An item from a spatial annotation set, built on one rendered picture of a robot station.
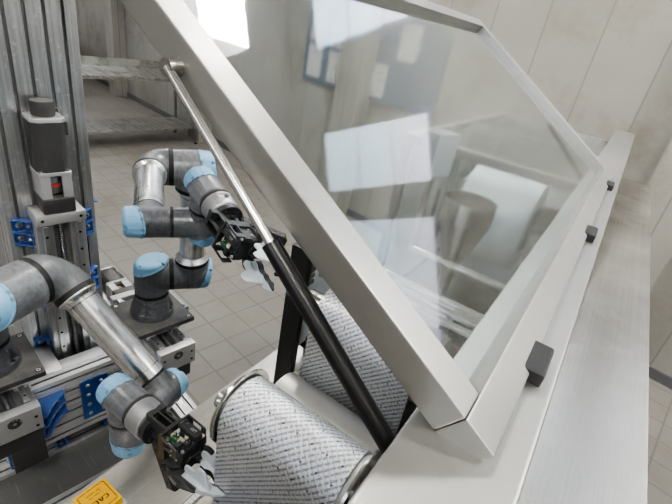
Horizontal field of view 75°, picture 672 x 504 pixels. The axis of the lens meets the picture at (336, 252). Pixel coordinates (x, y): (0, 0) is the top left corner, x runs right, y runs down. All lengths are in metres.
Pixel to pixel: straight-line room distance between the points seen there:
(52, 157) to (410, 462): 1.33
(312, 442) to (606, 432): 0.43
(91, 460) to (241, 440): 1.40
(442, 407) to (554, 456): 0.39
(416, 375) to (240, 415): 0.51
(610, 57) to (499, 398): 3.43
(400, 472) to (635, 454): 0.52
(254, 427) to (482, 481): 0.51
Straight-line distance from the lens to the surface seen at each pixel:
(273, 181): 0.33
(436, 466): 0.32
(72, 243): 1.62
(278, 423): 0.77
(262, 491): 0.84
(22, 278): 1.13
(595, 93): 3.70
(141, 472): 1.23
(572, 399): 0.81
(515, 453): 0.35
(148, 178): 1.29
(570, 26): 3.80
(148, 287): 1.68
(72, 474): 2.13
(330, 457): 0.74
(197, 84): 0.37
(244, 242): 0.90
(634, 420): 0.84
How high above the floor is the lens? 1.89
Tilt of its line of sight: 28 degrees down
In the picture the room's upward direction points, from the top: 11 degrees clockwise
